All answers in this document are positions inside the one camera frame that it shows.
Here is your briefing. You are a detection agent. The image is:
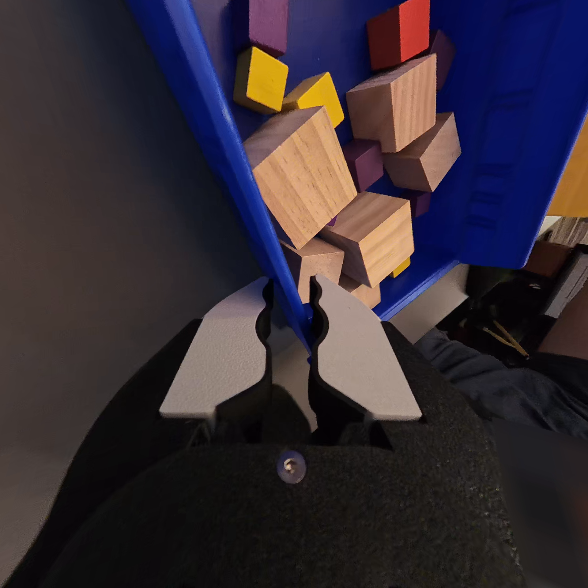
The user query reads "pile of coloured wooden cubes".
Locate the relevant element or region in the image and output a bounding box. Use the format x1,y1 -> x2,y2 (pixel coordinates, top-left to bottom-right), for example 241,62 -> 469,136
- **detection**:
233,0 -> 462,309

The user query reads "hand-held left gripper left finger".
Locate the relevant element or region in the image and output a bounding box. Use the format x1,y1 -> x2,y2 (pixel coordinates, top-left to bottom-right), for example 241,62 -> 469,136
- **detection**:
159,276 -> 274,444

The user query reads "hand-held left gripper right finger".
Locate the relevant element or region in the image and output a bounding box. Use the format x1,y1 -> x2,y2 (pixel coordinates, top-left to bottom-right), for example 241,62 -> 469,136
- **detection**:
309,275 -> 423,445

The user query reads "person's dark clothing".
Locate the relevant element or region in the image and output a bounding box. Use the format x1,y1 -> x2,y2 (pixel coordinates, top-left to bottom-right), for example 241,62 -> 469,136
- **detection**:
416,328 -> 588,442

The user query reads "blue plastic box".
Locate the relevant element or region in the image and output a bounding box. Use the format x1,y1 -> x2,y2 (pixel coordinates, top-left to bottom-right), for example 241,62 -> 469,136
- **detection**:
126,0 -> 588,356

